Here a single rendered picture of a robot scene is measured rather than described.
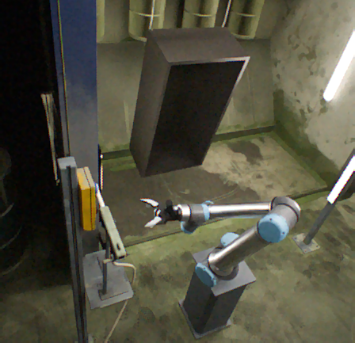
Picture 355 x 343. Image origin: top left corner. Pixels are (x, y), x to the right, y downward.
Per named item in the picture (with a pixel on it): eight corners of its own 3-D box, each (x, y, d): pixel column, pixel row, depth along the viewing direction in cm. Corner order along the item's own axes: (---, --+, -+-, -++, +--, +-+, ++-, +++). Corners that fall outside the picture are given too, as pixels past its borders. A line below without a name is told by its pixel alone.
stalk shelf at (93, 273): (77, 260, 188) (77, 258, 187) (116, 249, 197) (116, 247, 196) (90, 310, 167) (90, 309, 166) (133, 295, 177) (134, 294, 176)
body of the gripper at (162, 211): (154, 225, 173) (177, 224, 177) (159, 216, 167) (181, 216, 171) (152, 212, 177) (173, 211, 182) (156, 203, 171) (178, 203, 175)
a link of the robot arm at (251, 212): (304, 189, 152) (201, 198, 203) (292, 203, 144) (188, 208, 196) (313, 212, 154) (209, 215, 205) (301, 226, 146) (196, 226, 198)
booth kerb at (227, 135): (66, 168, 346) (66, 158, 338) (66, 167, 348) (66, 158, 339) (272, 132, 455) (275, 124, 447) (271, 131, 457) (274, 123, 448)
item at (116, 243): (124, 278, 166) (127, 251, 152) (115, 281, 165) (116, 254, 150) (99, 207, 198) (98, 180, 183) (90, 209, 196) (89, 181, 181)
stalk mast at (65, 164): (78, 343, 227) (56, 158, 121) (87, 340, 229) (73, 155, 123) (80, 352, 223) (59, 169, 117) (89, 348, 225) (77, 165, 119)
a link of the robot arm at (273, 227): (224, 273, 201) (307, 221, 144) (206, 292, 190) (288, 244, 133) (207, 253, 204) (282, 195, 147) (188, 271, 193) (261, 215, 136)
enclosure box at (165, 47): (128, 147, 309) (148, 28, 217) (186, 138, 333) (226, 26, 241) (141, 178, 291) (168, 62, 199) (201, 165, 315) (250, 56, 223)
